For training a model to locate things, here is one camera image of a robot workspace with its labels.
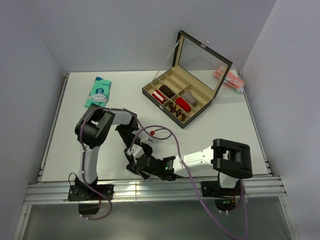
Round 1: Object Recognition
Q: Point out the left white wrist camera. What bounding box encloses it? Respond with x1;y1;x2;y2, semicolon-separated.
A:
140;130;155;144

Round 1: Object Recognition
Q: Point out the brown argyle rolled sock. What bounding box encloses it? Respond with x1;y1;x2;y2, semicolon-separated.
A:
167;101;186;122

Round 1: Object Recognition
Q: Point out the pink sock pair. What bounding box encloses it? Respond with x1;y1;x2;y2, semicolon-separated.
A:
212;66;245;94

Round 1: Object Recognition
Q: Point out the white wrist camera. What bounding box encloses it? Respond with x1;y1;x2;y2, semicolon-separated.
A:
140;130;155;144
127;144;144;160

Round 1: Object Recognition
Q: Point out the aluminium frame rail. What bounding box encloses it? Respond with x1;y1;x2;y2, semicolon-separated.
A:
23;176;286;205

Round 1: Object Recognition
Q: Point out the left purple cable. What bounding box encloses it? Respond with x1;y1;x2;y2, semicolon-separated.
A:
78;104;173;221

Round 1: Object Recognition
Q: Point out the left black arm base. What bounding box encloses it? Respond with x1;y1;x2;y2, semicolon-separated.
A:
67;172;114;218

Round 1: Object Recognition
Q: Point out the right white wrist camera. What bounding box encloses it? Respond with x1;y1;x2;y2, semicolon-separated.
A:
127;144;144;160

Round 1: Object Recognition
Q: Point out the mint green sock pair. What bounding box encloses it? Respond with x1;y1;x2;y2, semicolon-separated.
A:
84;76;112;108

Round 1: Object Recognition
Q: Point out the black compartment storage box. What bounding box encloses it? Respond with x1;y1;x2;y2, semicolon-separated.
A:
142;30;233;129

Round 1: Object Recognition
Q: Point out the red white striped rolled sock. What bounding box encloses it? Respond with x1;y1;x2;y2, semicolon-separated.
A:
152;90;167;104

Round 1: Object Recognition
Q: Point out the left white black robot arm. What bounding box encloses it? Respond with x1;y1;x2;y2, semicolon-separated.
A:
74;104;153;200

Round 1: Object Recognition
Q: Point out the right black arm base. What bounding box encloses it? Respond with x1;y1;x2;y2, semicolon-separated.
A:
200;180;243;213

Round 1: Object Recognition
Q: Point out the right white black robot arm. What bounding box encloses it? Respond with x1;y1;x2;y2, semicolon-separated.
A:
124;138;253;195

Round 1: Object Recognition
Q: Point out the grey rolled sock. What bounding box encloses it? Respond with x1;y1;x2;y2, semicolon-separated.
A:
181;91;197;107

